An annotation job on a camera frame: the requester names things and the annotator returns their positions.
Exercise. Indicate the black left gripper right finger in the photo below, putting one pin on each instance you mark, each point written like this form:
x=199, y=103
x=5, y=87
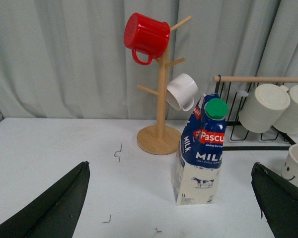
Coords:
x=278, y=201

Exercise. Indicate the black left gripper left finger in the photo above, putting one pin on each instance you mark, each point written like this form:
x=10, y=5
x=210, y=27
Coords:
x=54, y=213

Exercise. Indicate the cream mug with black handle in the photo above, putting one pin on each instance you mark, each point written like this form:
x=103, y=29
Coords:
x=289, y=170

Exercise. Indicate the blue milk carton green cap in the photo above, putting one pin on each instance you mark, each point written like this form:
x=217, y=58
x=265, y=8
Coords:
x=196, y=170

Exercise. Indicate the cream ribbed mug right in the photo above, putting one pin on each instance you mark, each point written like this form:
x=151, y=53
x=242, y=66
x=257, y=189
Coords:
x=288, y=121

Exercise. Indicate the cream ribbed mug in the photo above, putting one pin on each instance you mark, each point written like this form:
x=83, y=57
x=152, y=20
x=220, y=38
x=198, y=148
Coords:
x=288, y=121
x=263, y=107

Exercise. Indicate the cream ribbed mug left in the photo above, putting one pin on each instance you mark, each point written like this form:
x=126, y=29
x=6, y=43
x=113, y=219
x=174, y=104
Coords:
x=263, y=107

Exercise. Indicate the wooden mug tree stand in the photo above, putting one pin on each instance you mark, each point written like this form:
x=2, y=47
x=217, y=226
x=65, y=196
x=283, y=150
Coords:
x=160, y=139

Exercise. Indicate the white enamel mug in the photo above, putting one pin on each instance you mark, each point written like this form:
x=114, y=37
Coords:
x=181, y=92

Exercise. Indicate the grey curtain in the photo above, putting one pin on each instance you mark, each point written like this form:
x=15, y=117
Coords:
x=67, y=59

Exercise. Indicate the red enamel mug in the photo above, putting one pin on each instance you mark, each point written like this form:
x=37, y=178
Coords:
x=146, y=37

